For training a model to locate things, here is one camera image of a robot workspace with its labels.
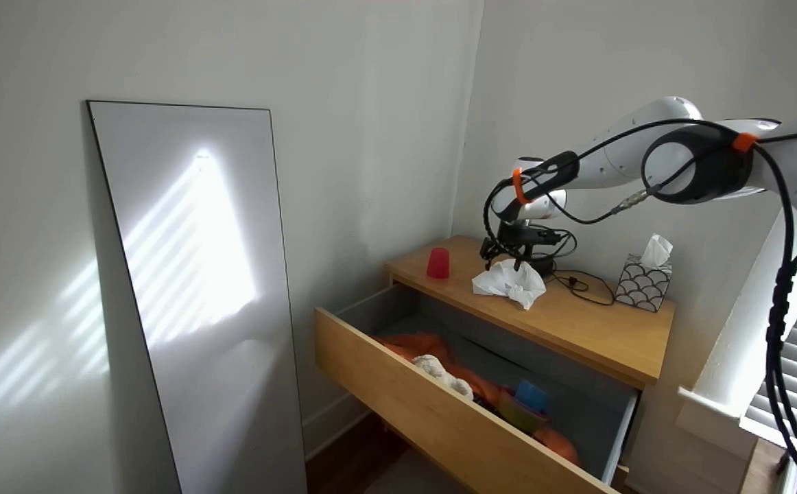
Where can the white plush toy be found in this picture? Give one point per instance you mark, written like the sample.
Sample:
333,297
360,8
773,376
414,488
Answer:
444,374

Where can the red plastic cup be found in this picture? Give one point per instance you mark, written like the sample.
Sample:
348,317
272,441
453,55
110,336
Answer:
438,263

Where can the wooden dresser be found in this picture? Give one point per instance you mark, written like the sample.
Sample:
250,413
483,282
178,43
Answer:
577,329

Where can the wooden drawer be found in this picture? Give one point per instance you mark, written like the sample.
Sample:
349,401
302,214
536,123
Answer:
412,405

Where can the orange ball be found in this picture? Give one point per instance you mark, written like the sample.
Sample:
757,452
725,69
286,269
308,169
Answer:
557,444

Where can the green cup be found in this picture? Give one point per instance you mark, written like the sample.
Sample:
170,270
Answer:
516,414

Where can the orange cloth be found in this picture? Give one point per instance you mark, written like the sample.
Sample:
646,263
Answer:
433,346

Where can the white crumpled paper towels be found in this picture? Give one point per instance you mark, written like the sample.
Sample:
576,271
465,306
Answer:
510,283

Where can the patterned tissue box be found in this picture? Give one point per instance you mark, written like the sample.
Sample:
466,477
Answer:
643,281

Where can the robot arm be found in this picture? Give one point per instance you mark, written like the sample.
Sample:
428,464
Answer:
673,130

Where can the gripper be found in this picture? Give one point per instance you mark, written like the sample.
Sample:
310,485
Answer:
530,235

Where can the white board panel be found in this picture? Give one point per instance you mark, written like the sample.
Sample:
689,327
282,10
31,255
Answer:
199,288

